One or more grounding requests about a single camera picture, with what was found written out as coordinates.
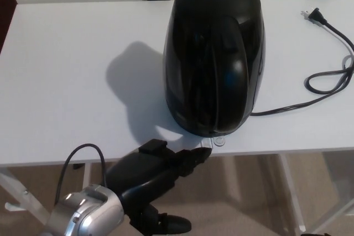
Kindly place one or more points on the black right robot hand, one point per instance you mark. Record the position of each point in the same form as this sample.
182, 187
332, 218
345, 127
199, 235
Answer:
318, 234

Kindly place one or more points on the clear long switch lever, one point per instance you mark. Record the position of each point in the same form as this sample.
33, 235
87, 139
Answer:
208, 142

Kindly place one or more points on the white hook on table leg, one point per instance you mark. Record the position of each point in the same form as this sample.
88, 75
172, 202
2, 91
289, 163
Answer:
11, 207

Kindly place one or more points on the white metal table leg frame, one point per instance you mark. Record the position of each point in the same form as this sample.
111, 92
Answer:
293, 191
19, 191

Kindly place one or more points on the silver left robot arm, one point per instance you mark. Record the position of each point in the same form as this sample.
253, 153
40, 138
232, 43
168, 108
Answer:
91, 211

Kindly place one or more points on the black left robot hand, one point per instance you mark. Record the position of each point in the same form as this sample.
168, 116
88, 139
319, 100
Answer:
138, 169

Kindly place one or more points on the clear round button tab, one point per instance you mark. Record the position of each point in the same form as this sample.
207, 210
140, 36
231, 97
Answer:
219, 141

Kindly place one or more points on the black electric kettle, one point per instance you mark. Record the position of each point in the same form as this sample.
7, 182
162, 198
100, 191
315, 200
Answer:
213, 53

